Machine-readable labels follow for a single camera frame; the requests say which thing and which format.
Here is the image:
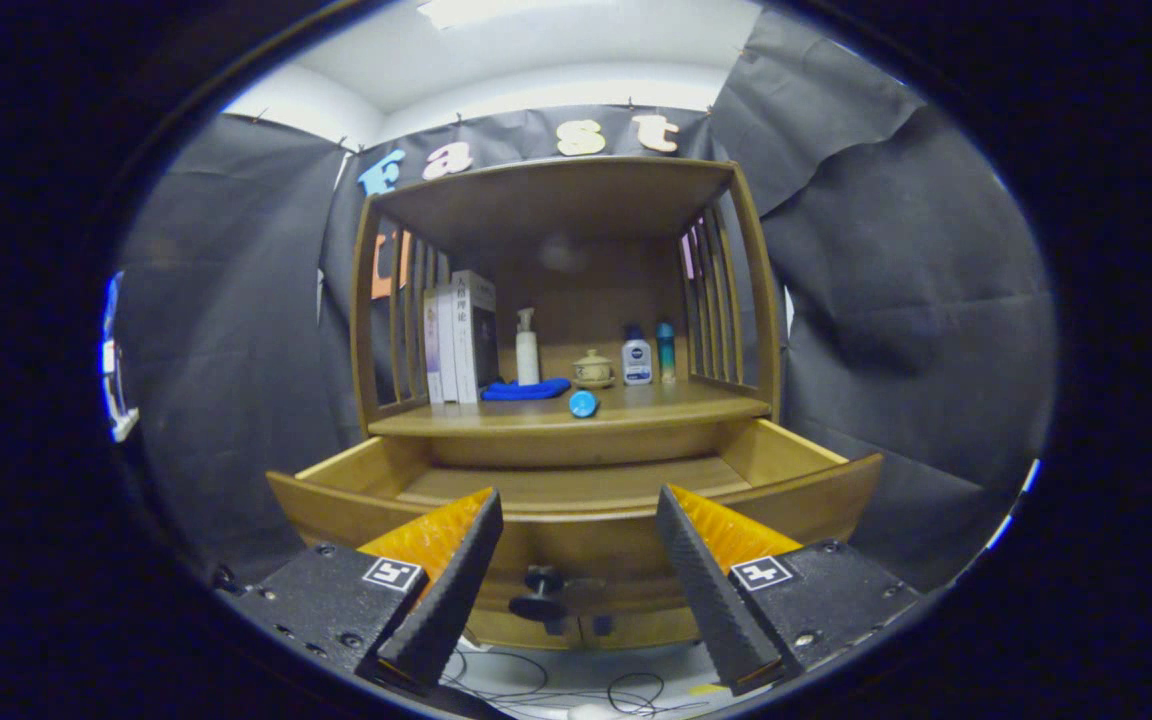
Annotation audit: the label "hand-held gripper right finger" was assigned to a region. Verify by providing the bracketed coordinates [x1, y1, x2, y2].
[656, 484, 922, 696]

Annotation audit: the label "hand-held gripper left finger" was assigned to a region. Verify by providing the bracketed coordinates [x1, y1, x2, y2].
[236, 487, 505, 693]

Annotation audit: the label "wooden drawer with black knob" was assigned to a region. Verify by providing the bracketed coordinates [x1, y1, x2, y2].
[266, 418, 885, 623]

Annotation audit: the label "wooden cabinet door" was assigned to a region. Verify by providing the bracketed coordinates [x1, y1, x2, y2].
[466, 608, 582, 651]
[576, 605, 705, 649]

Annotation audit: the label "wooden countertop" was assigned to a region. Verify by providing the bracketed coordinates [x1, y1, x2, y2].
[368, 378, 772, 438]

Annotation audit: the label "wooden cabinet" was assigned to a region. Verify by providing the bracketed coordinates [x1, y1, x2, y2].
[266, 155, 885, 651]

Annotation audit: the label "blue cloth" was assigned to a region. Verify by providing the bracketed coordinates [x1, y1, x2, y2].
[481, 377, 573, 402]

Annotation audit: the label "purple spine book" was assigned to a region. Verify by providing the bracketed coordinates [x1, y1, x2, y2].
[423, 290, 445, 405]

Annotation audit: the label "white lotion bottle blue cap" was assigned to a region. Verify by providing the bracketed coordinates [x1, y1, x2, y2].
[621, 324, 654, 386]

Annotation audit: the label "white spine book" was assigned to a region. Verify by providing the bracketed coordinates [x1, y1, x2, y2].
[436, 283, 460, 404]

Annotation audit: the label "white pump bottle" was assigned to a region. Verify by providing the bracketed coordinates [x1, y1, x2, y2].
[515, 307, 541, 386]

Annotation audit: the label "beige lidded ceramic teacup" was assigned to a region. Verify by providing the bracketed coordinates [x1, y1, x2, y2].
[573, 349, 617, 389]

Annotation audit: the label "white book with black cover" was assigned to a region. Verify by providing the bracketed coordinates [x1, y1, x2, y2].
[450, 270, 500, 405]

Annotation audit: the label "white and blue object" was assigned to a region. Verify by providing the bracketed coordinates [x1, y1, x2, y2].
[100, 270, 143, 443]

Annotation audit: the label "black cables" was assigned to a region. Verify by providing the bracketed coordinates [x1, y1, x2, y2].
[441, 645, 697, 720]

